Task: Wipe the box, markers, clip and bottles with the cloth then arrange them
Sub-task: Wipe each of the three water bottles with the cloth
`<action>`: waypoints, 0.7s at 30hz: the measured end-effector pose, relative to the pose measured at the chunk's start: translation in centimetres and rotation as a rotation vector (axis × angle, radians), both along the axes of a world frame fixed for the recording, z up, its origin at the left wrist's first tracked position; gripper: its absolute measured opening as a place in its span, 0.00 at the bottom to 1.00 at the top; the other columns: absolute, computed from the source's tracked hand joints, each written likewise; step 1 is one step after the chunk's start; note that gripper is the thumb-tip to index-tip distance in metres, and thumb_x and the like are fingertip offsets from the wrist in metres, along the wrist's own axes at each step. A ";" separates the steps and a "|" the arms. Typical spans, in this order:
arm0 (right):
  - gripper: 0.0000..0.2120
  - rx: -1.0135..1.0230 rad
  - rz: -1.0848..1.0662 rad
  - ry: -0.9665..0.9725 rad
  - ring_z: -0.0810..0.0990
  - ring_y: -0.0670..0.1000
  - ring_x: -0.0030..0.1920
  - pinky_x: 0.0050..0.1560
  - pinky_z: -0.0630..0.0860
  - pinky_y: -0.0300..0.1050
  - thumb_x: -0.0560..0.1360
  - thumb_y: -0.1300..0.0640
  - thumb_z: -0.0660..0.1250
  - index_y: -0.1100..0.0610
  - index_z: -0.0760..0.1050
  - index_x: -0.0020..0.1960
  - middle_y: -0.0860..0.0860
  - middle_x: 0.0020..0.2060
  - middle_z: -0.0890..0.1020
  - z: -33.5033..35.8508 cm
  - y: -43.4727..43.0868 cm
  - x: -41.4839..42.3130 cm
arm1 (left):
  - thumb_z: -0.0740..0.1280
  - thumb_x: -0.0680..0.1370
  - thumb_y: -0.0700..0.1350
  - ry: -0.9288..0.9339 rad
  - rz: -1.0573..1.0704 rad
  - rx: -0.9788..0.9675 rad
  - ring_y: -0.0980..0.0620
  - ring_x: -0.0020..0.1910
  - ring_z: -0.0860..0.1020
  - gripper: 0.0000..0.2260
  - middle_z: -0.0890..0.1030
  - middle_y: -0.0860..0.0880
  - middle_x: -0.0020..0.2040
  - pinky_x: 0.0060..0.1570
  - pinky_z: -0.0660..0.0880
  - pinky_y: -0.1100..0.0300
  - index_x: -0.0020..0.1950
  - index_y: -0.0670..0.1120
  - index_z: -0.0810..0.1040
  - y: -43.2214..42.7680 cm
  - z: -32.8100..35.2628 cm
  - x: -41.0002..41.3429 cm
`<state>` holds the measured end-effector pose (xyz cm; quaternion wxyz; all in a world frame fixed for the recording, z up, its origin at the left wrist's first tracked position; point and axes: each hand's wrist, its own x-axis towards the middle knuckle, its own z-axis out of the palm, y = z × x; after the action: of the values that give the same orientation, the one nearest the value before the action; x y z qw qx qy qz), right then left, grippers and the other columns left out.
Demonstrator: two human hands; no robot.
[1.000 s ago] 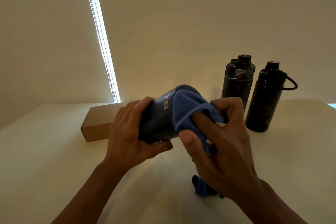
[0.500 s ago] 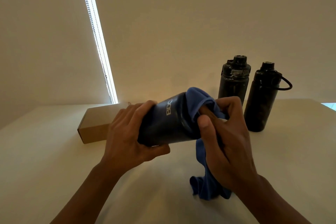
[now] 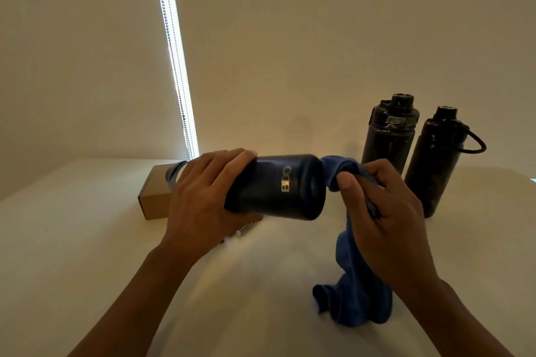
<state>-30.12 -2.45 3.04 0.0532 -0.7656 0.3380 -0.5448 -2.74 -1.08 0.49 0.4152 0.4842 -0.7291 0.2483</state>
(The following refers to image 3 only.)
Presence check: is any person's right hand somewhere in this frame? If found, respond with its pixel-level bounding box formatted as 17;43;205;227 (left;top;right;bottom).
337;158;438;303

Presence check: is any person's left hand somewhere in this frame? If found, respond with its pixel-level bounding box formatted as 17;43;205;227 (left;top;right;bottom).
161;148;265;268

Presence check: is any brown paper box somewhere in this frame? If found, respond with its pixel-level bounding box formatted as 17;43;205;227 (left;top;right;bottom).
137;163;176;221

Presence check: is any black white striped marker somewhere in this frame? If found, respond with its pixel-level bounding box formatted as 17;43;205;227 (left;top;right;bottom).
222;221;257;244

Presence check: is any blue cloth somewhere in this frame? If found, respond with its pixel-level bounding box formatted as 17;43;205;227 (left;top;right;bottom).
312;155;394;328

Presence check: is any black bottle with loop handle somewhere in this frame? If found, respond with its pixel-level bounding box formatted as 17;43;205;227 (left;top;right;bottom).
403;106;487;219

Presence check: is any navy bottle with blue lid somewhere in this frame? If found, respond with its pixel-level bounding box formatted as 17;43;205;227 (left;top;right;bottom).
165;153;327;221

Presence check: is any black grey gradient bottle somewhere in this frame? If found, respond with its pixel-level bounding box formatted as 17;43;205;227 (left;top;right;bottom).
361;93;420;176

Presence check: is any person's right forearm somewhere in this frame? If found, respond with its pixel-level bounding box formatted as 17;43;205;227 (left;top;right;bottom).
404;279;514;357

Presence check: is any beaded blind chain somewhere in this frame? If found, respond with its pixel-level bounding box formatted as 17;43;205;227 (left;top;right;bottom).
152;0;197;160

